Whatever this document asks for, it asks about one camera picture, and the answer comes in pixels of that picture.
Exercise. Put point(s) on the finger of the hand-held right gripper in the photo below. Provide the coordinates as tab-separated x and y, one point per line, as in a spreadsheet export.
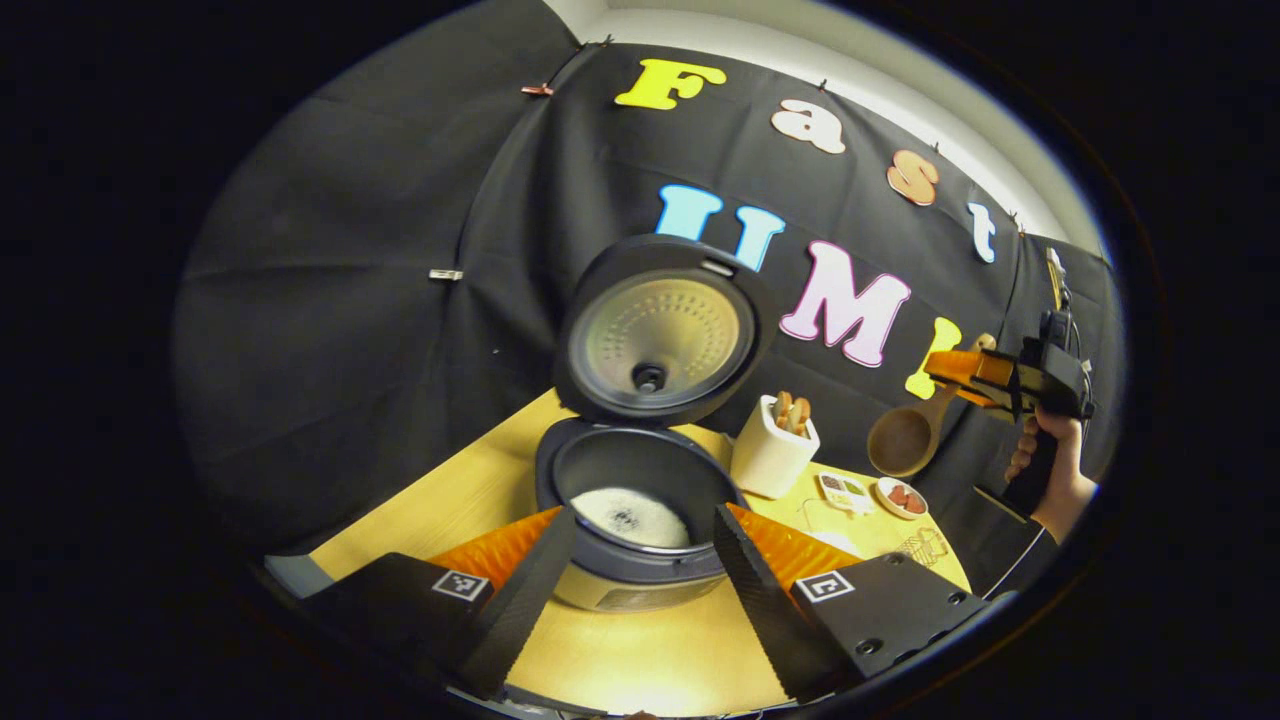
990	397
970	368

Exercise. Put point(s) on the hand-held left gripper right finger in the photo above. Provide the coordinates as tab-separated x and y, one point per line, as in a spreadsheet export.
770	620

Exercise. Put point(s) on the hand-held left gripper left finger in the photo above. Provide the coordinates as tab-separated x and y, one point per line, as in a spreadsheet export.
520	620

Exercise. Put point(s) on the wooden spoon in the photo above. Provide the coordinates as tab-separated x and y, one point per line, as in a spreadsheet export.
900	440

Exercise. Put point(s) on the clear container of white rice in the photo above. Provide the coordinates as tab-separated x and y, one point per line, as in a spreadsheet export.
835	543

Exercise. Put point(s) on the white rice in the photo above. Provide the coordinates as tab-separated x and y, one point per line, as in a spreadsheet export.
650	520

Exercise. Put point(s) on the dark navy rice cooker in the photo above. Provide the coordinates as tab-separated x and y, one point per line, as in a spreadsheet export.
660	340

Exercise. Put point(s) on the reddish food slice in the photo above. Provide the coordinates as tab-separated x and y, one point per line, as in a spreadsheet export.
898	495
914	502

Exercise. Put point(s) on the white divided grain dish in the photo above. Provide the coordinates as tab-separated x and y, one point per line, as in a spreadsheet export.
846	508

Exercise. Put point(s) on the small white round plate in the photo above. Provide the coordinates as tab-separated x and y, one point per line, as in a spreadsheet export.
880	497

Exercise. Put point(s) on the white toaster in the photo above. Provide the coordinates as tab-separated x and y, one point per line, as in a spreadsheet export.
770	460

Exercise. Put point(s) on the toasted bread slice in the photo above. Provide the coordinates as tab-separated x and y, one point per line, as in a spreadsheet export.
785	410
800	416

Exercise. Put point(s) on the black backdrop cloth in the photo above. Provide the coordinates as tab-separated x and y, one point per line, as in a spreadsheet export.
320	300

